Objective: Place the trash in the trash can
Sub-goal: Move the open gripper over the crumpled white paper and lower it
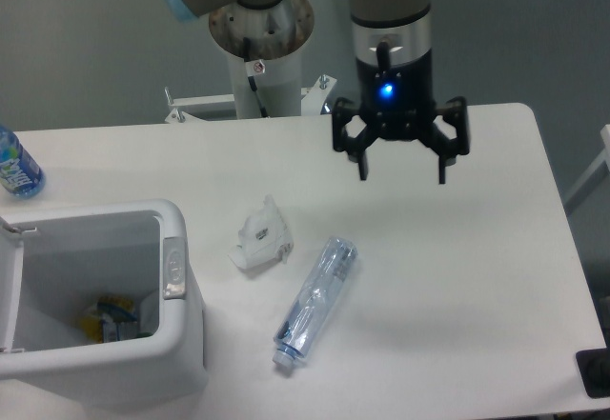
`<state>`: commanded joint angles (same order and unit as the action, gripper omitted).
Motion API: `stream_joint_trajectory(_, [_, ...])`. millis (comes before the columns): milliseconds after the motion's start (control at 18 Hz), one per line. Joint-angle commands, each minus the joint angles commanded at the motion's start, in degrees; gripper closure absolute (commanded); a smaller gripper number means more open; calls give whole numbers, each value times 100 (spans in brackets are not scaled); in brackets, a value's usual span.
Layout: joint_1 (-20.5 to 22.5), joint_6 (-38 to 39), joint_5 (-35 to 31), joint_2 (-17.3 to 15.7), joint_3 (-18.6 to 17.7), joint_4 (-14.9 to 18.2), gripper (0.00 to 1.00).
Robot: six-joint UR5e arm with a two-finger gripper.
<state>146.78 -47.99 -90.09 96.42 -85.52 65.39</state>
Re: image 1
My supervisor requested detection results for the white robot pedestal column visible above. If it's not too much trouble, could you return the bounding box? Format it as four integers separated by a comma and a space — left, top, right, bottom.
209, 0, 315, 119

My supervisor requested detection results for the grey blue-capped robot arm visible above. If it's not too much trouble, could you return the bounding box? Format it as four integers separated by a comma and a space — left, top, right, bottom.
166, 0, 471, 178

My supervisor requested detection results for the white plastic trash can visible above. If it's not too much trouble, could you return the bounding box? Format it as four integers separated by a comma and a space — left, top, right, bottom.
1, 200, 208, 406

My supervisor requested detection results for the crushed clear plastic bottle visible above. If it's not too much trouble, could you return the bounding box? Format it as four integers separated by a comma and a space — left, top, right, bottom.
273, 237, 357, 373

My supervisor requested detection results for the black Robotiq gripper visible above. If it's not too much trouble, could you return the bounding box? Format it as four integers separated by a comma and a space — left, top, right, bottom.
331, 42, 472, 186

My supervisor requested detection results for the blue labelled water bottle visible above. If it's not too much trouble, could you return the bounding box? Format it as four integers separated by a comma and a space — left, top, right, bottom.
1, 126, 46, 198

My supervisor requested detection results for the white frame at right edge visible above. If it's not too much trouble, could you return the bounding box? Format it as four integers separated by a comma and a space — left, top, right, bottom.
563, 124, 609, 215

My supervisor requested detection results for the white metal base frame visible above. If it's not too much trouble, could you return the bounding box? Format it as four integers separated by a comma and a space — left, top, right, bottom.
164, 74, 338, 124

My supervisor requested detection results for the black clamp at table edge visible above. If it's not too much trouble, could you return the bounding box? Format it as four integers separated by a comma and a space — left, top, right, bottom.
576, 348, 609, 399

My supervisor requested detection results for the black cable on pedestal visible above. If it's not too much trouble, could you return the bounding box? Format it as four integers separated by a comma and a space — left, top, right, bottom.
241, 36, 269, 119

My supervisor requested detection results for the yellow blue snack wrapper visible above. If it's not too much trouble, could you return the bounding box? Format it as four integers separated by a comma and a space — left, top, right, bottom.
77, 294, 139, 344

